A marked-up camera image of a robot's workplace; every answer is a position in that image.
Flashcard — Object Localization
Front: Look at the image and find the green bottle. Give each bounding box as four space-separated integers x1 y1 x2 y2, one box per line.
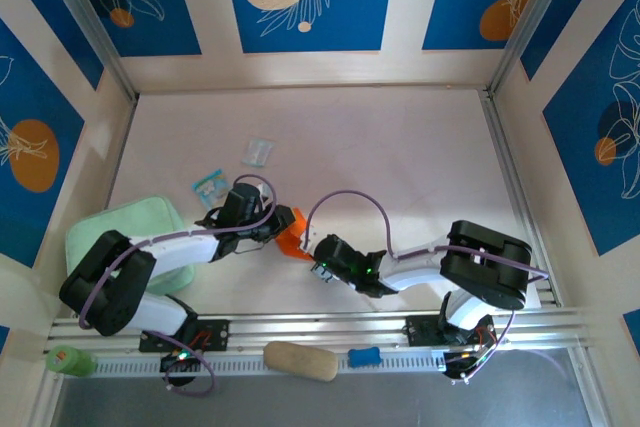
44 344 99 377

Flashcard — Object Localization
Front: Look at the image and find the blue and white snack packet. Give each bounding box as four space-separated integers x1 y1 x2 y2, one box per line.
192 169 232 208

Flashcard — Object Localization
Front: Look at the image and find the slotted white cable duct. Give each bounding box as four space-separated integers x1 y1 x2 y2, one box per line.
92 346 451 378

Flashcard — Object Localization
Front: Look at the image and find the mint green zip pouch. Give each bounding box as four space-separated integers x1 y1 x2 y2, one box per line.
64 196 197 319

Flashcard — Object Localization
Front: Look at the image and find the aluminium frame post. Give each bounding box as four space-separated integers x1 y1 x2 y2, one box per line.
37 0 139 103
487 0 581 98

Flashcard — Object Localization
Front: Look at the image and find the tan oval sponge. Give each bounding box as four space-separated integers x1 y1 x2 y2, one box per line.
263 340 339 384

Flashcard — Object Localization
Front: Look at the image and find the clear plastic packet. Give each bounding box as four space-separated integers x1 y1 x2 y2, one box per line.
242 135 277 169

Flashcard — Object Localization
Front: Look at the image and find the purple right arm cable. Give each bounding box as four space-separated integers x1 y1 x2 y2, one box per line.
305 190 550 384

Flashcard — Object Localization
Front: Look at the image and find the aluminium mounting rail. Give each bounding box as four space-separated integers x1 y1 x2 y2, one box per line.
47 307 592 349

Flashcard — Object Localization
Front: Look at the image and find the orange paper sheet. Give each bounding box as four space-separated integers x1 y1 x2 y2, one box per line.
274 206 315 263

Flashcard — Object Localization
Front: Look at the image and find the blue bone-shaped sponge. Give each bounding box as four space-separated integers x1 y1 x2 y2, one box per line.
347 346 383 369

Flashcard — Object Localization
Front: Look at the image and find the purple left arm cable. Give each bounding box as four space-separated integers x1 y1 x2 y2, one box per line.
79 174 278 398

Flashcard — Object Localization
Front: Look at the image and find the aluminium table side rail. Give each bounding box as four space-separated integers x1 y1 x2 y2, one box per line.
482 88 560 307

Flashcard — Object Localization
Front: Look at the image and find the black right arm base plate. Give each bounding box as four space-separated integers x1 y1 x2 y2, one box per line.
399 315 497 348

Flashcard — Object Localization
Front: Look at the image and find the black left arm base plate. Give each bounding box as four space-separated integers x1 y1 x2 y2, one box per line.
138 319 231 353

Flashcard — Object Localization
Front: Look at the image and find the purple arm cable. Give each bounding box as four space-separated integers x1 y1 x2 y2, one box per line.
305 190 550 384
79 174 278 398

